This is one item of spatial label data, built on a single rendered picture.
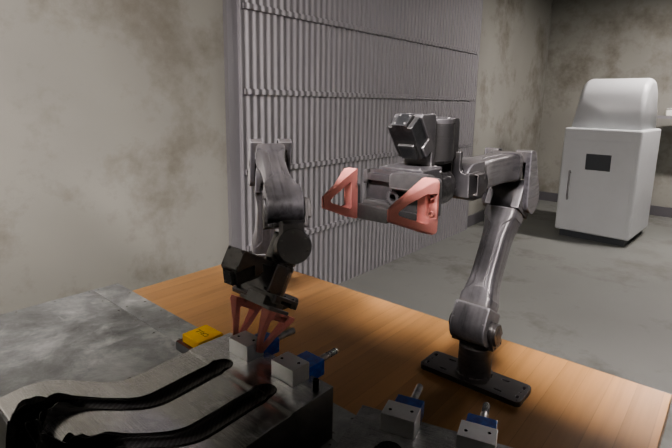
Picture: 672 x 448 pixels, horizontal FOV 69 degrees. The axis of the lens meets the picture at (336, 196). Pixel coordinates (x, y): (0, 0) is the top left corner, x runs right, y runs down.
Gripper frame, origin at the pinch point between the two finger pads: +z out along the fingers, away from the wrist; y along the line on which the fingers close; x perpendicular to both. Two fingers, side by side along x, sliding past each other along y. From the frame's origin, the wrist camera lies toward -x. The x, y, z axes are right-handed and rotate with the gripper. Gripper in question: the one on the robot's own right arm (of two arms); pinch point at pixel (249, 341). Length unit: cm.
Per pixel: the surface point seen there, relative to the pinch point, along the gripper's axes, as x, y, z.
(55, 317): -5, -59, 15
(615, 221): 437, -34, -173
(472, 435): 7.4, 38.5, -1.3
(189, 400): -11.5, 4.3, 9.2
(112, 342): -1.5, -37.2, 13.0
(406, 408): 6.4, 28.7, -0.8
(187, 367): -7.7, -3.5, 6.7
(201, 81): 60, -161, -93
